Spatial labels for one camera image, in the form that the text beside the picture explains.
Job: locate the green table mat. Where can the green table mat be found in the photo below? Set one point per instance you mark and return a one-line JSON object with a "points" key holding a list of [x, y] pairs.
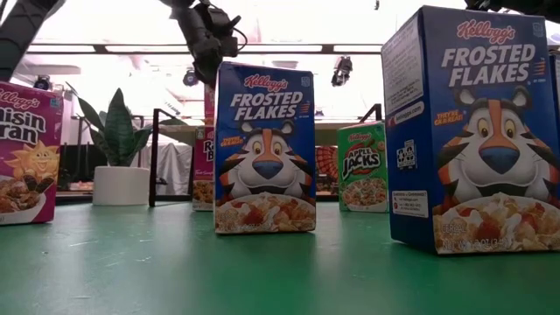
{"points": [[131, 271]]}

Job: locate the blue Frosted Flakes cereal box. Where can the blue Frosted Flakes cereal box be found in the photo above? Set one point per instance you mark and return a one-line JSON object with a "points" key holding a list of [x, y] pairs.
{"points": [[262, 153], [556, 74], [481, 131]]}

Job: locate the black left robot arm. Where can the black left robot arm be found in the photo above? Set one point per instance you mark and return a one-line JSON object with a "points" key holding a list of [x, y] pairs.
{"points": [[17, 35]]}

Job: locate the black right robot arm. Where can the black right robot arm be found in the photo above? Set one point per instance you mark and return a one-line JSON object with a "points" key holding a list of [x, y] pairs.
{"points": [[516, 5]]}

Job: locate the green Apple Jacks cereal box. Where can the green Apple Jacks cereal box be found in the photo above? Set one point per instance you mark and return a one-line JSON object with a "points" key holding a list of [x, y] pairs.
{"points": [[362, 166]]}

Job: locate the pink Raisin Bran cereal box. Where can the pink Raisin Bran cereal box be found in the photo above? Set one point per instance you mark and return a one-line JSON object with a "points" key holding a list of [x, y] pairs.
{"points": [[30, 131], [210, 107], [203, 166]]}

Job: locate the white cloth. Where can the white cloth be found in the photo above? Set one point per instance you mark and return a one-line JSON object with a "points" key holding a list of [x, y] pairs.
{"points": [[172, 166]]}

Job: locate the black hanging device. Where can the black hanging device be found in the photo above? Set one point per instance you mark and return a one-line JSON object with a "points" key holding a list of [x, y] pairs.
{"points": [[343, 70], [190, 79], [42, 83]]}

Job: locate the black horizontal overhead beam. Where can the black horizontal overhead beam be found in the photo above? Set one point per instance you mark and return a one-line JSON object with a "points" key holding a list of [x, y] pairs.
{"points": [[326, 48]]}

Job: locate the red lattice patterned object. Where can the red lattice patterned object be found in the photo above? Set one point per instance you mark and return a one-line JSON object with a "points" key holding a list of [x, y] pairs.
{"points": [[326, 164]]}

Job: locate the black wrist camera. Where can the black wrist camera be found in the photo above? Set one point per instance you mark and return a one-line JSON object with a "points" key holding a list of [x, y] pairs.
{"points": [[223, 35]]}

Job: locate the green plant in white pot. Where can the green plant in white pot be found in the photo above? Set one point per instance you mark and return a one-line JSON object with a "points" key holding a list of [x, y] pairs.
{"points": [[120, 184]]}

